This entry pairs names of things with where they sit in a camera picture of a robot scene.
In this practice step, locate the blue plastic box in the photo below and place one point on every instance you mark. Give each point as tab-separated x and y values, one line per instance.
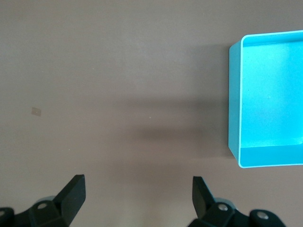
267	94

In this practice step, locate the brown square tape patch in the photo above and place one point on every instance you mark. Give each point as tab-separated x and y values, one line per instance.
36	111

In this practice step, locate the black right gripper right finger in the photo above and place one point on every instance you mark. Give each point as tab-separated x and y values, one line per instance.
203	205

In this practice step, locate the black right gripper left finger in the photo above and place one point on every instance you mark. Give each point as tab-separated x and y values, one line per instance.
66	203

